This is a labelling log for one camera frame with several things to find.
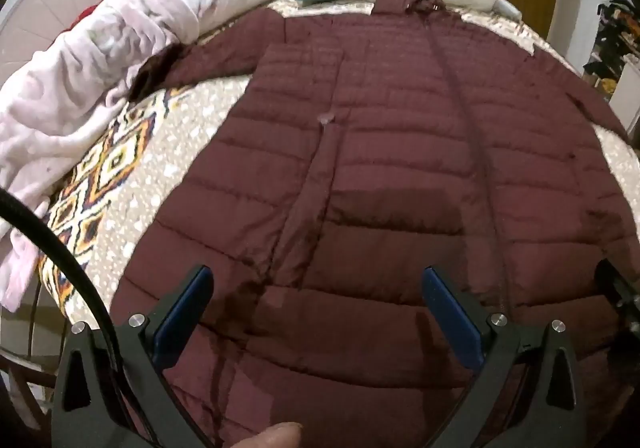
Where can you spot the person's left hand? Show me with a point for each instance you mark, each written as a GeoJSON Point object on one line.
{"type": "Point", "coordinates": [275, 437]}

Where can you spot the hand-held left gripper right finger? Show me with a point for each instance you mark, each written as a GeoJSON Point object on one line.
{"type": "Point", "coordinates": [452, 315]}

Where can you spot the grey padded headboard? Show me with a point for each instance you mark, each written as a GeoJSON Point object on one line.
{"type": "Point", "coordinates": [45, 12]}

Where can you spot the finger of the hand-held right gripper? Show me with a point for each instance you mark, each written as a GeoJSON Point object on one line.
{"type": "Point", "coordinates": [612, 283]}

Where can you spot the pink fleece blanket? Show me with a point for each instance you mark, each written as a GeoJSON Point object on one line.
{"type": "Point", "coordinates": [100, 52]}

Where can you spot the geometric patterned blanket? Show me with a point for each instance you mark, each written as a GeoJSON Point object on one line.
{"type": "Point", "coordinates": [100, 188]}

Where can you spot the maroon puffer jacket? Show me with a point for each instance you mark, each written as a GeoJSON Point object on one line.
{"type": "Point", "coordinates": [375, 152]}

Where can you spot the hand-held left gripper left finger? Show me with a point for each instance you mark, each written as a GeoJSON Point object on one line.
{"type": "Point", "coordinates": [181, 313]}

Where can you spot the beige dotted quilt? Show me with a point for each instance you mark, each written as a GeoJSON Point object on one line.
{"type": "Point", "coordinates": [200, 127]}

